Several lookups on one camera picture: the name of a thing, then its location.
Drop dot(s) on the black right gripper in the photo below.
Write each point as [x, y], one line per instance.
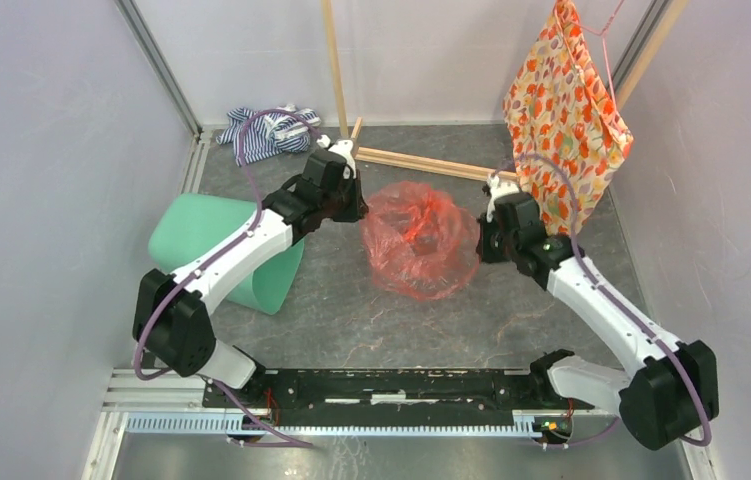
[482, 247]

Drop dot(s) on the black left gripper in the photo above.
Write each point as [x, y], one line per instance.
[359, 207]

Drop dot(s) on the red plastic trash bag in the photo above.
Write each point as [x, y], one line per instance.
[419, 242]

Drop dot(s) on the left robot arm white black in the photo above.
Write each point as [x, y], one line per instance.
[172, 315]

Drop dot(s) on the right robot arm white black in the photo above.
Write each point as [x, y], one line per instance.
[664, 389]

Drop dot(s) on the blue white striped cloth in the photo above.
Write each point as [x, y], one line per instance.
[269, 135]

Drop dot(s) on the floral orange cloth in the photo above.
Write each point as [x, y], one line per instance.
[568, 137]

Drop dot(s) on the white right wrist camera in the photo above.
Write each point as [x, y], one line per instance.
[497, 188]

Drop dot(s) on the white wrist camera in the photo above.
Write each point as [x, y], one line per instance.
[497, 188]
[346, 148]

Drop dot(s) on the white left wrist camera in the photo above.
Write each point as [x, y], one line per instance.
[346, 148]

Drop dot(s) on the wooden rack frame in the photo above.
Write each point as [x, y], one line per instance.
[382, 157]

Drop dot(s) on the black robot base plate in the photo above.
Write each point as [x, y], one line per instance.
[400, 397]

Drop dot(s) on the pink wire hanger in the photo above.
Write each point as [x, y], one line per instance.
[599, 21]

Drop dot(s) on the left aluminium corner post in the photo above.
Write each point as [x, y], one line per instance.
[153, 53]

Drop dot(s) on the aluminium corner post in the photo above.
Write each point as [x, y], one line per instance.
[153, 53]
[650, 34]

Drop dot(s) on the right aluminium corner post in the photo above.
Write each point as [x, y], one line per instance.
[650, 34]

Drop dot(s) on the slotted cable duct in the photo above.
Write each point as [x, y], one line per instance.
[235, 424]

